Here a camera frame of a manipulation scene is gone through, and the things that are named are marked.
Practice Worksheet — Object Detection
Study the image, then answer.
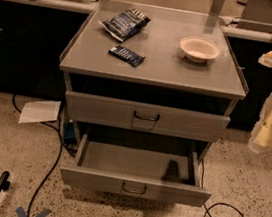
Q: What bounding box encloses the grey drawer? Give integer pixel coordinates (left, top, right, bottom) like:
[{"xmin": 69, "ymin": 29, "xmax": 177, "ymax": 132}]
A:
[
  {"xmin": 60, "ymin": 135, "xmax": 211, "ymax": 207},
  {"xmin": 65, "ymin": 91, "xmax": 230, "ymax": 142}
]

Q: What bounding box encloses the grey drawer cabinet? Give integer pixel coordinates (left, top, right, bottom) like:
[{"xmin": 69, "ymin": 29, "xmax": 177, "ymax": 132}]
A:
[{"xmin": 60, "ymin": 0, "xmax": 248, "ymax": 157}]

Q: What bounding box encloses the grey top drawer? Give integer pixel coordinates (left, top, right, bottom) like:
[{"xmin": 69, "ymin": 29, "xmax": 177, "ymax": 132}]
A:
[{"xmin": 65, "ymin": 91, "xmax": 230, "ymax": 142}]

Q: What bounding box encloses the white paper bowl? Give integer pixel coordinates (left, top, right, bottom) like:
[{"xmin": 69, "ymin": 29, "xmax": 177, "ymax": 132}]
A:
[{"xmin": 179, "ymin": 36, "xmax": 221, "ymax": 63}]

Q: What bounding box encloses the blue snack bar wrapper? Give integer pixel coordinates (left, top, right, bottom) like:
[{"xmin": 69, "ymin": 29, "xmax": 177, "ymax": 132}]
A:
[{"xmin": 109, "ymin": 45, "xmax": 144, "ymax": 67}]

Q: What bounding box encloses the blue chip bag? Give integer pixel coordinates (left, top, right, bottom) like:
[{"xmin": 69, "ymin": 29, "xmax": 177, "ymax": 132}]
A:
[{"xmin": 98, "ymin": 8, "xmax": 151, "ymax": 43}]

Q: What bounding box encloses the blue power box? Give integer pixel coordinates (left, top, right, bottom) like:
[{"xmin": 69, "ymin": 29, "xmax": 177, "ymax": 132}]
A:
[{"xmin": 63, "ymin": 122, "xmax": 76, "ymax": 145}]

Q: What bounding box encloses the white paper sheet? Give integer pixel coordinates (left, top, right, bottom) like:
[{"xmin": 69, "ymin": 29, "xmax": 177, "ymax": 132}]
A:
[{"xmin": 19, "ymin": 100, "xmax": 61, "ymax": 124}]

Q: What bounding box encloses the blue tape cross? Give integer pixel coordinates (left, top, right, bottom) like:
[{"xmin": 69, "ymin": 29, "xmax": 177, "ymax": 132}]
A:
[{"xmin": 14, "ymin": 204, "xmax": 53, "ymax": 217}]

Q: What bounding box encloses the dark counter with white rail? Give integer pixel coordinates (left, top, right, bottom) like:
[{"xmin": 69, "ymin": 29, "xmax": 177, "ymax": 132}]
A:
[{"xmin": 0, "ymin": 0, "xmax": 272, "ymax": 131}]

